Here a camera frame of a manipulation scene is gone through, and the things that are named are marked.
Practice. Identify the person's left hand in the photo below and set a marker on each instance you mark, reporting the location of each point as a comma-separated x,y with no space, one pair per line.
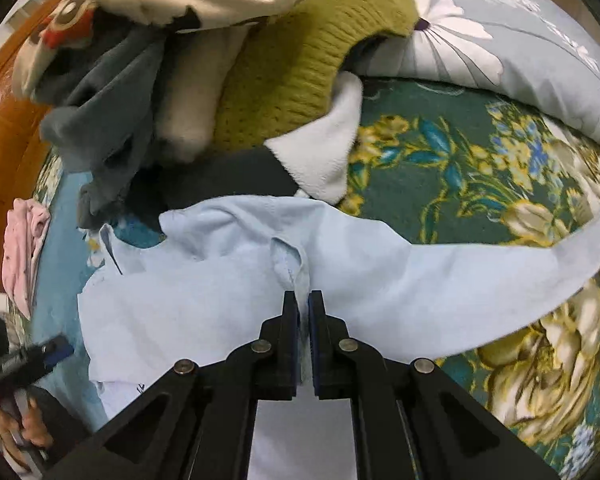
27,427

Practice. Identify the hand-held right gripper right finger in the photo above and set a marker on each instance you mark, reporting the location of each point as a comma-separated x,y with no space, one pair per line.
320,355

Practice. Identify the beige garment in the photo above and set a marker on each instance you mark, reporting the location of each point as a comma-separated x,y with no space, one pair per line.
190,100

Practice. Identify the olive green knitted sweater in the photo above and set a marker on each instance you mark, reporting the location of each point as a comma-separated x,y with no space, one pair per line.
290,70

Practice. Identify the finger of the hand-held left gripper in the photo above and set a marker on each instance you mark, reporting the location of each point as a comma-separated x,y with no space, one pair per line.
55,352

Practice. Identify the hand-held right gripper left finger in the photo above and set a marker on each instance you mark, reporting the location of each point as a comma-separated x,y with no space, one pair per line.
291,350

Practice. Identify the white fleece garment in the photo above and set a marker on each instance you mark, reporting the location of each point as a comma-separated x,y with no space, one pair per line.
325,150

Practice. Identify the light blue garment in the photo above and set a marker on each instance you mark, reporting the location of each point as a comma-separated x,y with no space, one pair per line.
205,285

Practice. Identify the wooden headboard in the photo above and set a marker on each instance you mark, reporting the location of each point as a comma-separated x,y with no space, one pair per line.
10,135

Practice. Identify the green floral blanket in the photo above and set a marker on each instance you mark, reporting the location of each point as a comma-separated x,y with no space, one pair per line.
430,185

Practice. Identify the dark grey garment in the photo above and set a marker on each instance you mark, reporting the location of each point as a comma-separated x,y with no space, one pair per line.
220,175

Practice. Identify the pink fleece garment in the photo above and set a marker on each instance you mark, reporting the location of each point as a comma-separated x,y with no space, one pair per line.
25,250

